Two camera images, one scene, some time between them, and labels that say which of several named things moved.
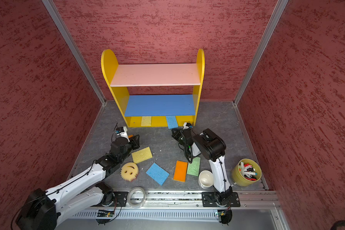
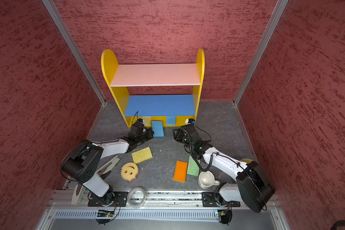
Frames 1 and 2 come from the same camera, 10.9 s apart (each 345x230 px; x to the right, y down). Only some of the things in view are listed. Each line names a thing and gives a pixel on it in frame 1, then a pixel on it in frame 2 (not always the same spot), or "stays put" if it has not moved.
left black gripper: (135, 143) → (150, 134)
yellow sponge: (146, 120) stays put
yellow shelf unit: (121, 77) stays put
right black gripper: (175, 136) stays put
